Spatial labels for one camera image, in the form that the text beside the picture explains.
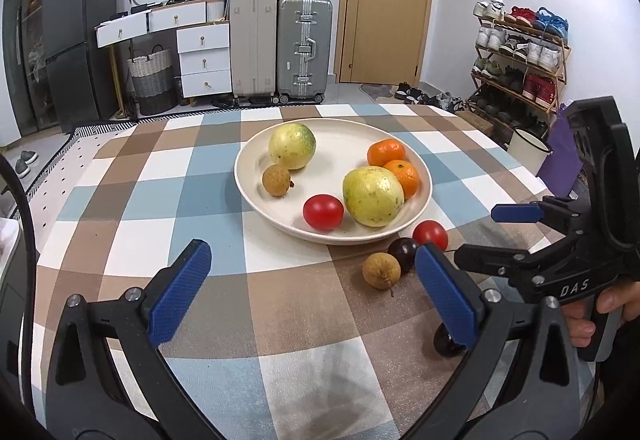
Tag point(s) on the beige suitcase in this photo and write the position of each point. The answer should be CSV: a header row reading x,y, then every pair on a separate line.
x,y
253,44

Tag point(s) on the red tomato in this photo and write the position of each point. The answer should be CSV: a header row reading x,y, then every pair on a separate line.
x,y
323,212
430,234

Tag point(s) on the pile of shoes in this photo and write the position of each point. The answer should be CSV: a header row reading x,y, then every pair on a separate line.
x,y
425,95

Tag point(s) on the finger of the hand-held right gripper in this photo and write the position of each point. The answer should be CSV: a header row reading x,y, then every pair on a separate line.
x,y
485,257
515,213

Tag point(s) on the brown longan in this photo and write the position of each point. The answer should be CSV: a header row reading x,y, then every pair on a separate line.
x,y
276,180
381,271

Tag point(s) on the pair of grey slippers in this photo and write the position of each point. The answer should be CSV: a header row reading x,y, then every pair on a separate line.
x,y
25,163

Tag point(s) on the wooden shoe rack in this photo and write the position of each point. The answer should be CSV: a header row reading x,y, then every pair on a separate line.
x,y
562,69

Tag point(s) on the wooden door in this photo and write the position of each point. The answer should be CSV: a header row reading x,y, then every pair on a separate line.
x,y
385,4

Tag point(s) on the striped floor mat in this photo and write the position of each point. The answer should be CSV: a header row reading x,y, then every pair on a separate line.
x,y
95,128

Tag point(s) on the black refrigerator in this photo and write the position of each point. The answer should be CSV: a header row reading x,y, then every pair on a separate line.
x,y
80,39

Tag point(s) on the white enamel bucket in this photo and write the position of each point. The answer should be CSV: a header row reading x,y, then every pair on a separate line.
x,y
527,152

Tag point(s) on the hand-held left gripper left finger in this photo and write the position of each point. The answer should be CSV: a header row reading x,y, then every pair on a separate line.
x,y
175,292

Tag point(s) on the orange tangerine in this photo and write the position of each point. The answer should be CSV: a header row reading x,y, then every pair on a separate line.
x,y
406,177
386,152

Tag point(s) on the rows of sneakers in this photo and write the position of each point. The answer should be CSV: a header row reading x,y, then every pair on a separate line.
x,y
520,49

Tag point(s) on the glass-door cabinet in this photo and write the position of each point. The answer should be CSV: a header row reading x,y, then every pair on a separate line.
x,y
25,34

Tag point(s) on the dark purple plum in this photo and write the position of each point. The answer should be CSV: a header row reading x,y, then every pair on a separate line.
x,y
402,254
444,344

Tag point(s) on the cream round plate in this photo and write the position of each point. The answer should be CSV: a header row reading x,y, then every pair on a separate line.
x,y
330,159

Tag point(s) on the purple bag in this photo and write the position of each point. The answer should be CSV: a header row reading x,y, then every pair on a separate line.
x,y
565,154

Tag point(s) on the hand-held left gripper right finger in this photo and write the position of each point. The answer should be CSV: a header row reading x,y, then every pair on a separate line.
x,y
445,295

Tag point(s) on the silver suitcase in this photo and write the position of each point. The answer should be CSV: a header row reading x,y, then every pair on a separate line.
x,y
305,49

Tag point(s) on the white drawer cabinet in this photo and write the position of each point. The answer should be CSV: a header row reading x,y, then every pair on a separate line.
x,y
205,62

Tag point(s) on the grey door rug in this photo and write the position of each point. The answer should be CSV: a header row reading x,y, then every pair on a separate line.
x,y
380,92

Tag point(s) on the green-yellow guava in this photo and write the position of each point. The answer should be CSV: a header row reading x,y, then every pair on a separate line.
x,y
292,145

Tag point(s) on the white desk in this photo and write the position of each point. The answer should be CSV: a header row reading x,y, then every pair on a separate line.
x,y
150,22

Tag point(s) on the checked tablecloth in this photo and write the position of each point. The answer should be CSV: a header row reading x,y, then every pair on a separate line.
x,y
225,230

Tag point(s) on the person's right hand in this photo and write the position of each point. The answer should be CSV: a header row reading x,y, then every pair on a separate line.
x,y
579,327

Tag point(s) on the pale yellow guava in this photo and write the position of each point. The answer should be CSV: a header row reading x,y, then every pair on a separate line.
x,y
372,196

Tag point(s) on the woven laundry basket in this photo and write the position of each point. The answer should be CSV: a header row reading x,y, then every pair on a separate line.
x,y
150,82

